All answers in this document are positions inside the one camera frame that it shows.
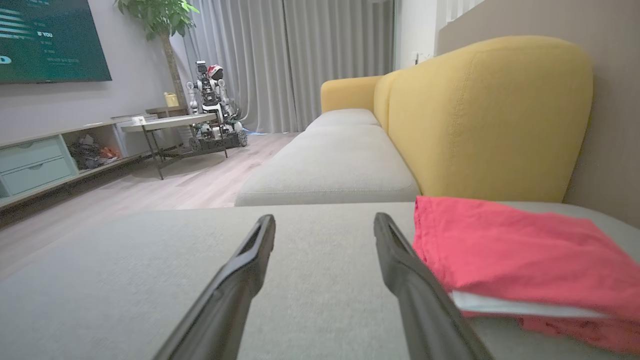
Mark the green potted tree plant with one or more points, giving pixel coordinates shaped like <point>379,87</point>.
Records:
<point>160,15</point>

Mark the grey pleated curtain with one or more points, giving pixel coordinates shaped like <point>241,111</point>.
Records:
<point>310,50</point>

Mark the red and white t-shirt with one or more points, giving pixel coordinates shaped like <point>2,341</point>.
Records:
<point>500,250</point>

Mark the white black wheeled robot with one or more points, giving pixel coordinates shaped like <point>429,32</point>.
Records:
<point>212,100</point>

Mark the wall mounted flat television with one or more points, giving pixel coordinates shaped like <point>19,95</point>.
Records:
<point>50,45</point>

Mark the long low tv cabinet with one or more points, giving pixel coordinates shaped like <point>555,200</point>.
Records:
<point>35,165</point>

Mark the long grey sofa seat cushion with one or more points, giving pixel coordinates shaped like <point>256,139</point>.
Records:
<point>330,170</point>

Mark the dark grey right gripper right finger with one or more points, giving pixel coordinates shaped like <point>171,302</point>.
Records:
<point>425,310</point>

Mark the grey fabric sofa chaise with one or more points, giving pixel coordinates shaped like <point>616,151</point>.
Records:
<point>325,260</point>

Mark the yellow sofa end armrest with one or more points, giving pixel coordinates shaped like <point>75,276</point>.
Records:
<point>350,92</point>

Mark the narrow yellow sofa backrest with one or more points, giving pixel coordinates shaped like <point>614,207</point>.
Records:
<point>382,100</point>

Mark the round grey coffee table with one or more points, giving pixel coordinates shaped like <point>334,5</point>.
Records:
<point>170,121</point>

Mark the dark clutter pile in cabinet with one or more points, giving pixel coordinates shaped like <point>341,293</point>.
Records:
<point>90,152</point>

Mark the wide yellow sofa backrest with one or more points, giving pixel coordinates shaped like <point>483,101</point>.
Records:
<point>490,120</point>

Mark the short grey sofa seat cushion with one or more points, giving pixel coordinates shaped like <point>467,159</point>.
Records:
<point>342,117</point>

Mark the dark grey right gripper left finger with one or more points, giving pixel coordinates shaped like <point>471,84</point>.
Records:
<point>225,310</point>

